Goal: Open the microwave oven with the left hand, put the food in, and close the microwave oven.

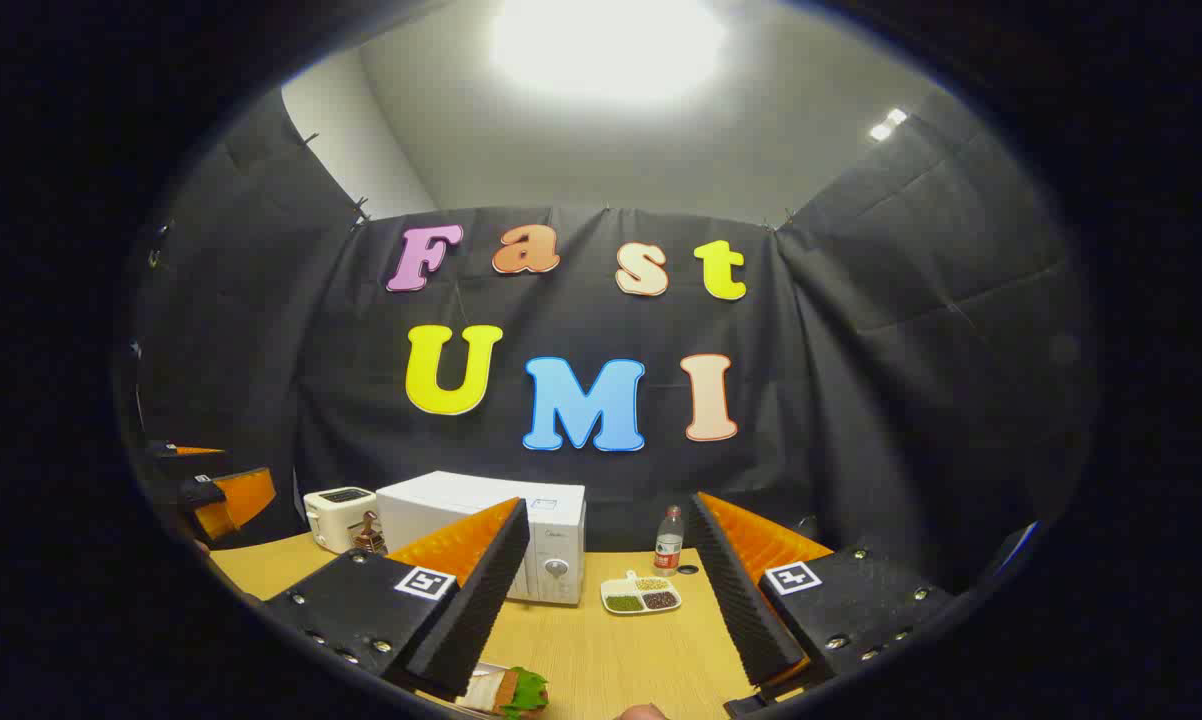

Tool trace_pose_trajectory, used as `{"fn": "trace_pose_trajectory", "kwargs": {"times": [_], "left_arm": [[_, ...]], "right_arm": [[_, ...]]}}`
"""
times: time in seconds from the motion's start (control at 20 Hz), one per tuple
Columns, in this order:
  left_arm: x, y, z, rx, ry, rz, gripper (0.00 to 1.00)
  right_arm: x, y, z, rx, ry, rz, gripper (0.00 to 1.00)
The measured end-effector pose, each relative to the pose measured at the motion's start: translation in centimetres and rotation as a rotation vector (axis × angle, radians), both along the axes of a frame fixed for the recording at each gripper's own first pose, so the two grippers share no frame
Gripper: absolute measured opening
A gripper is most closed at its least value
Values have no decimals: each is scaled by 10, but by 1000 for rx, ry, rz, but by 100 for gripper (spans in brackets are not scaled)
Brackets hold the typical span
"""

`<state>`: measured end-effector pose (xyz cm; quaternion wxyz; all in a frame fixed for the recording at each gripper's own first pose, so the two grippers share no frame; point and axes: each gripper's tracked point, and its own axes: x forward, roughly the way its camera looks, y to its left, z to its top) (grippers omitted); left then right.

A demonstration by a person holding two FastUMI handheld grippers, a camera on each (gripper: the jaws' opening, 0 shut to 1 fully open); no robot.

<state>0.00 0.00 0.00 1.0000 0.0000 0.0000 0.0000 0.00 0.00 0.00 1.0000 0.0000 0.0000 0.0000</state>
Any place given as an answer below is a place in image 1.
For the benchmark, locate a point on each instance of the small brown grinder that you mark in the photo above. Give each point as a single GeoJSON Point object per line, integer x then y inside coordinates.
{"type": "Point", "coordinates": [369, 535]}

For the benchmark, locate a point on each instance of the white divided dish of beans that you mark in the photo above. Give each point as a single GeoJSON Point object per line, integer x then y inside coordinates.
{"type": "Point", "coordinates": [641, 595]}

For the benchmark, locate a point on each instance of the large ceiling light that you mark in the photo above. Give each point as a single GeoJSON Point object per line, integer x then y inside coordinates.
{"type": "Point", "coordinates": [606, 45]}

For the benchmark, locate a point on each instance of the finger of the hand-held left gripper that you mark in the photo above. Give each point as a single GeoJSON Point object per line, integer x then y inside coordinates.
{"type": "Point", "coordinates": [236, 505]}
{"type": "Point", "coordinates": [181, 460]}

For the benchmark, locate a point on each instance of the sandwich with green lettuce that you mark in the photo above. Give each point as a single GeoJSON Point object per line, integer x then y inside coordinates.
{"type": "Point", "coordinates": [523, 692]}

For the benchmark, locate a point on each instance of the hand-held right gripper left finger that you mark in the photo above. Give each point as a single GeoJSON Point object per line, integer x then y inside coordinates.
{"type": "Point", "coordinates": [481, 600]}

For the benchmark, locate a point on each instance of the white toaster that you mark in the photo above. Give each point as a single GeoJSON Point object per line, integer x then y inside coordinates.
{"type": "Point", "coordinates": [336, 520]}

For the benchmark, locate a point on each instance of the white microwave oven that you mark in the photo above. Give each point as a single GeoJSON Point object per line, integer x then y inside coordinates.
{"type": "Point", "coordinates": [461, 495]}

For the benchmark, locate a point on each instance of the small ceiling light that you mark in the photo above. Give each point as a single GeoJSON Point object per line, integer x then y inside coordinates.
{"type": "Point", "coordinates": [886, 125]}

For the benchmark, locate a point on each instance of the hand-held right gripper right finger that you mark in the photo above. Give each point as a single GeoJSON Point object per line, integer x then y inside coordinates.
{"type": "Point", "coordinates": [736, 590]}

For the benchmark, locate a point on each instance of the clear bottle with red label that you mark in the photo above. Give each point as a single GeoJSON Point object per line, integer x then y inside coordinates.
{"type": "Point", "coordinates": [669, 545]}

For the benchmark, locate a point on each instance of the black backdrop cloth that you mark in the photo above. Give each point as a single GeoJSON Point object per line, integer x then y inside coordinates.
{"type": "Point", "coordinates": [861, 400]}

